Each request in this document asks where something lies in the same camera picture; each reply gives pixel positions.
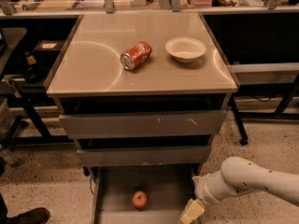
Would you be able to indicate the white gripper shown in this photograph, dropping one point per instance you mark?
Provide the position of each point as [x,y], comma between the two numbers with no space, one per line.
[203,189]

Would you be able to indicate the red apple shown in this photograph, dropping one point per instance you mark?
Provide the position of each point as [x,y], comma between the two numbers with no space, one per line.
[139,199]

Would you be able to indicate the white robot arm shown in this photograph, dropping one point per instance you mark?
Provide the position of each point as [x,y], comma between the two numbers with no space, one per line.
[235,178]

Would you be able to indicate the middle grey drawer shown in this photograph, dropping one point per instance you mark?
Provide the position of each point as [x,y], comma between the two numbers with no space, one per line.
[143,156]

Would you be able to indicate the open bottom grey drawer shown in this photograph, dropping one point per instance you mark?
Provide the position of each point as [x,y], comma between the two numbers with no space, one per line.
[168,188]

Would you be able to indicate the grey drawer cabinet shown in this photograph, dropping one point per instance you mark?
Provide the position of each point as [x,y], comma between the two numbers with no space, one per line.
[90,78]

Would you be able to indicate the top grey drawer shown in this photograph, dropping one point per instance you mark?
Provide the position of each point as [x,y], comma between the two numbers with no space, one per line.
[148,124]

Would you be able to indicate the dark shoe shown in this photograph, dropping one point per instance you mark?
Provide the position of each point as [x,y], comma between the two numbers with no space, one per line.
[35,216]

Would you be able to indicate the white paper bowl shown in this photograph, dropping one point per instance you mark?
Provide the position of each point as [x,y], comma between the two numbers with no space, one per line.
[185,49]

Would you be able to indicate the orange soda can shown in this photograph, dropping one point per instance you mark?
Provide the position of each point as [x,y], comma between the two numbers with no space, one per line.
[135,55]

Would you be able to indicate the black headphones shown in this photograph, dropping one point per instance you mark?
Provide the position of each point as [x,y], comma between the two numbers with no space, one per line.
[34,73]

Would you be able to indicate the black desk frame left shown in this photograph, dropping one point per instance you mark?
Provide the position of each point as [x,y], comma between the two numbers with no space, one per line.
[12,37]

